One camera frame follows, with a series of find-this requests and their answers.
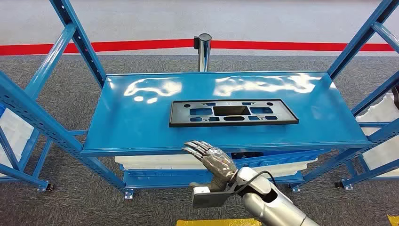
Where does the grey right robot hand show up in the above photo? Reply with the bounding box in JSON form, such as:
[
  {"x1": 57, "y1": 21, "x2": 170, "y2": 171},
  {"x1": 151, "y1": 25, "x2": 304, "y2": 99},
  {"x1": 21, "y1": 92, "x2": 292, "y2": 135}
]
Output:
[{"x1": 182, "y1": 140, "x2": 239, "y2": 192}]

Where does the black plastic panel part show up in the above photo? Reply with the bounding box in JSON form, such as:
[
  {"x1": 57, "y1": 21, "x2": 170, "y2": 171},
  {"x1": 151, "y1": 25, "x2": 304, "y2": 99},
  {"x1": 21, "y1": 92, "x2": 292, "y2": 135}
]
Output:
[{"x1": 168, "y1": 98, "x2": 300, "y2": 128}]

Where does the blue metal shelf rack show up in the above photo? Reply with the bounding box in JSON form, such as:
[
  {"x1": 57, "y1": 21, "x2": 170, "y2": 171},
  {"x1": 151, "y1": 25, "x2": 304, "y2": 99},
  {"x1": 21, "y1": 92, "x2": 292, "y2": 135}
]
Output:
[
  {"x1": 0, "y1": 0, "x2": 399, "y2": 201},
  {"x1": 335, "y1": 121, "x2": 399, "y2": 191},
  {"x1": 0, "y1": 124, "x2": 89, "y2": 193}
]

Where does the red barrier belt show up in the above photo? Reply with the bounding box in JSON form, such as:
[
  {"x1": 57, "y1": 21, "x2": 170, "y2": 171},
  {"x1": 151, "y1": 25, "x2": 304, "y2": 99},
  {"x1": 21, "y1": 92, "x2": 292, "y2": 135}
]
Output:
[
  {"x1": 211, "y1": 40, "x2": 395, "y2": 52},
  {"x1": 0, "y1": 39, "x2": 194, "y2": 57}
]

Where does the white foam packing block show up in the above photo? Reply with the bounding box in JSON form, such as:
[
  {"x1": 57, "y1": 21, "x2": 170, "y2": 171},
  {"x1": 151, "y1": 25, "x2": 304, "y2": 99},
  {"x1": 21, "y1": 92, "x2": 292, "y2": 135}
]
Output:
[
  {"x1": 355, "y1": 93, "x2": 399, "y2": 178},
  {"x1": 0, "y1": 107, "x2": 35, "y2": 178}
]

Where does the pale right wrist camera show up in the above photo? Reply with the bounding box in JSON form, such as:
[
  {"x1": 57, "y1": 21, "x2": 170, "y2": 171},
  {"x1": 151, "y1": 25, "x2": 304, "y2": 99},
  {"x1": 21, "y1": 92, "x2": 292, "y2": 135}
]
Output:
[{"x1": 191, "y1": 186, "x2": 239, "y2": 209}]

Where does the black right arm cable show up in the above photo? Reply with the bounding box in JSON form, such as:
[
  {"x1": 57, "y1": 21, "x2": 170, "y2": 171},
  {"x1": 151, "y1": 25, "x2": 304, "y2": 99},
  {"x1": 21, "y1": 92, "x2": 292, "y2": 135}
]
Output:
[{"x1": 229, "y1": 170, "x2": 279, "y2": 195}]

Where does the chrome stanchion post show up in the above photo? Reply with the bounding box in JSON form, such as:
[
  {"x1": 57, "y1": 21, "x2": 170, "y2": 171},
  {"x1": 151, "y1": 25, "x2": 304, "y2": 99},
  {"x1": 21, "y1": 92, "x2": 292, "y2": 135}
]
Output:
[{"x1": 193, "y1": 33, "x2": 213, "y2": 73}]

